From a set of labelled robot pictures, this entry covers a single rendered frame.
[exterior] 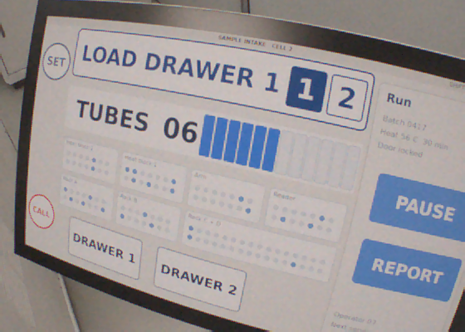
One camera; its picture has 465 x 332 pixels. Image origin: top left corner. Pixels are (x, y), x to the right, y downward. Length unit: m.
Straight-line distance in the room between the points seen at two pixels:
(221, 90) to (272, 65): 0.05
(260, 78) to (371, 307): 0.23
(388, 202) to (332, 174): 0.06
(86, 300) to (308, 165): 1.33
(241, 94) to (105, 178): 0.16
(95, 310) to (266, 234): 1.25
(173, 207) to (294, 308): 0.15
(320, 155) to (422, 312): 0.18
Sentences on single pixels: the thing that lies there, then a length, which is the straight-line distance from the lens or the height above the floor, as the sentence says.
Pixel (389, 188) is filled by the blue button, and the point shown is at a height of 1.10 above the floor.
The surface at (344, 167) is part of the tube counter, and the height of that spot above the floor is 1.11.
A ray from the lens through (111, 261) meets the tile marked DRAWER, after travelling 0.53.
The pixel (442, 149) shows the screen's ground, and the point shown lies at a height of 1.14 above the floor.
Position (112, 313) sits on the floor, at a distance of 1.64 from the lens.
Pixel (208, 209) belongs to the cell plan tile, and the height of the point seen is 1.06.
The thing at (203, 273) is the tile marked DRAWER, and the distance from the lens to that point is 0.49.
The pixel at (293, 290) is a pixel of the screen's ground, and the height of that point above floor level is 1.02.
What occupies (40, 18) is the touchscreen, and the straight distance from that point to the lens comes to 0.56.
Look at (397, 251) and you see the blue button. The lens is 0.45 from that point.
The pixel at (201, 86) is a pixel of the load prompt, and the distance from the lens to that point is 0.46.
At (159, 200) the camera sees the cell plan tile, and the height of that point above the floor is 1.06.
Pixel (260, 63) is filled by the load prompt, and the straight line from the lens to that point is 0.44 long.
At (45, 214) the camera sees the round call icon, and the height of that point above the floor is 1.01.
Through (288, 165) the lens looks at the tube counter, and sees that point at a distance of 0.44.
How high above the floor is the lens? 1.44
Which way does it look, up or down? 49 degrees down
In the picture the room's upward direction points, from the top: 6 degrees counter-clockwise
